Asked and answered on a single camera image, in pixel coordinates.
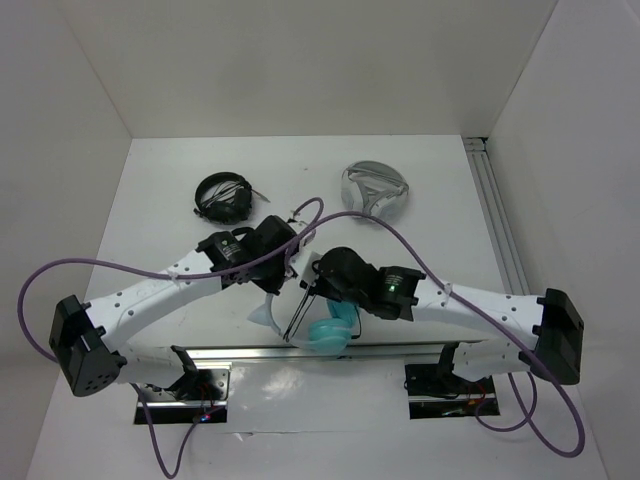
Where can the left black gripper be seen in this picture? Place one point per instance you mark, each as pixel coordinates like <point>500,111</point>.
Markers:
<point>273,285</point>

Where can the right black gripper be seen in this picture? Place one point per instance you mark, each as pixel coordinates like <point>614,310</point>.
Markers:
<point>318,285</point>

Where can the teal cat-ear headphones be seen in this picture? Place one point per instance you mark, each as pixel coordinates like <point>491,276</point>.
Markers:
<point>326,336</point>

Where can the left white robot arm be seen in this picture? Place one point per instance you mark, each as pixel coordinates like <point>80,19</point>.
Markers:
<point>91,341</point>

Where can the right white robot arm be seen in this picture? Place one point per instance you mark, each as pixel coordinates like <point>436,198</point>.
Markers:
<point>542,335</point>

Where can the black headphones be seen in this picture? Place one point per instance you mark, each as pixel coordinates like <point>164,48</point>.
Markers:
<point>225,198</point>

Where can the white grey gaming headset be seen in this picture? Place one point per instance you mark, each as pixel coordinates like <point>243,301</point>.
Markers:
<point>375,189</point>

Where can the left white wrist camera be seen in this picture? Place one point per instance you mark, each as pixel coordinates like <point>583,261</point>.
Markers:
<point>304,232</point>

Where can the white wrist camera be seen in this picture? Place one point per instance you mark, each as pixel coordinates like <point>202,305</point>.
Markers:
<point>304,232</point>
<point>299,267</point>

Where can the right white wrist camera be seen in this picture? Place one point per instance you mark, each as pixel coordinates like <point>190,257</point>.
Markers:
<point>299,267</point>

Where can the aluminium rail at front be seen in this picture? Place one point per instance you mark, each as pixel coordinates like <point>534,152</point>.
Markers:
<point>289,353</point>

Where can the aluminium rail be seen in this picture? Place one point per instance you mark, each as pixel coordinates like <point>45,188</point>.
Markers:
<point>502,239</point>
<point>289,353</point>

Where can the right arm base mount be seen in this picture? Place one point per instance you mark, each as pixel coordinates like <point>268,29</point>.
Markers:
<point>436,395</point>

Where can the aluminium rail at right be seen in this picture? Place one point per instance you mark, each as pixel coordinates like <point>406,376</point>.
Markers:
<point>502,239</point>

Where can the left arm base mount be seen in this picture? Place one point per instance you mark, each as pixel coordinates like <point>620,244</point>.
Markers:
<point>206,401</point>

